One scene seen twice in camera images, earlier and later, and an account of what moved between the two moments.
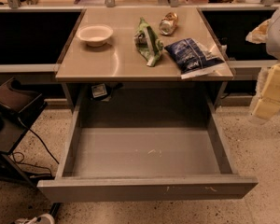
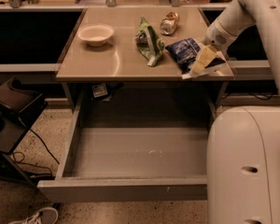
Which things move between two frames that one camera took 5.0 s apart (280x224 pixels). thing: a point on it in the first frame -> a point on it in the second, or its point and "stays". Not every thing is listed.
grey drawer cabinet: x=144 y=59 stays
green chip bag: x=147 y=43 stays
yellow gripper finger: x=277 y=87 -> x=206 y=54
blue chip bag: x=191 y=59 stays
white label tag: x=99 y=91 stays
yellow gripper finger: x=266 y=109 -> x=198 y=67
